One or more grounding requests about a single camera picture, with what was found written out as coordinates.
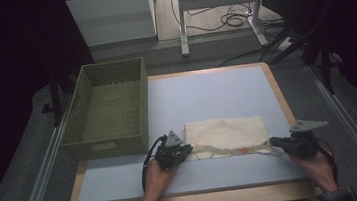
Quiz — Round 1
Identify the person's left hand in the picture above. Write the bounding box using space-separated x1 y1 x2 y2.
135 155 183 201

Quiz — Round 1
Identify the white cabinet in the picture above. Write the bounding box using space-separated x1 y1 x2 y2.
64 0 160 51

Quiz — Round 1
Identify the silver metal floor rail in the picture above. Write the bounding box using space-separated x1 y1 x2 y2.
305 59 357 201
0 92 89 201

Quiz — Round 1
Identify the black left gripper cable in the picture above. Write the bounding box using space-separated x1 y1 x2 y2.
136 133 174 195

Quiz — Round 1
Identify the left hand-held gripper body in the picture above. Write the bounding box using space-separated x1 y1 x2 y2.
152 128 188 171

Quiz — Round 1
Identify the pale grey foam mat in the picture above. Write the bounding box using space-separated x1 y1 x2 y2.
64 60 315 201

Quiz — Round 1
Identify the tangle of black floor cables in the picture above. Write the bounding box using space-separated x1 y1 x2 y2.
169 0 285 39

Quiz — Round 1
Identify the black metal stand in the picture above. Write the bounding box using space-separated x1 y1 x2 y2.
37 70 80 129
265 21 349 103

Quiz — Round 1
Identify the green woven basket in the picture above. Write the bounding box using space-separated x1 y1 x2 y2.
51 56 157 164

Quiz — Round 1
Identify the cream white cloth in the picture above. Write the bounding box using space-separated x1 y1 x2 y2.
181 111 285 167

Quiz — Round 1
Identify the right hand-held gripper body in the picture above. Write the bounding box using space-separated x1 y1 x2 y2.
286 116 333 161

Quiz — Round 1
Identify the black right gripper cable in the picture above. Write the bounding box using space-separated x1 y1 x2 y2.
315 135 341 184

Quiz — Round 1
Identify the white power strip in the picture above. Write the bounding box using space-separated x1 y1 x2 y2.
275 35 298 53

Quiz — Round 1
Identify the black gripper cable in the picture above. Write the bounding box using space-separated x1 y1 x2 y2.
315 135 341 184
136 133 174 195

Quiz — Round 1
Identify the person's right hand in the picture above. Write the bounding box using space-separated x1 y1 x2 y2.
288 146 341 197

